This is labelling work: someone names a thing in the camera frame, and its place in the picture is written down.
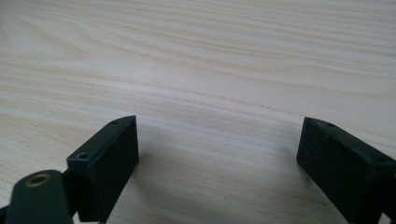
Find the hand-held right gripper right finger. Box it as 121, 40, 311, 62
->
296, 117, 396, 224

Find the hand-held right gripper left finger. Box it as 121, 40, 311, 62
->
65, 115, 140, 224

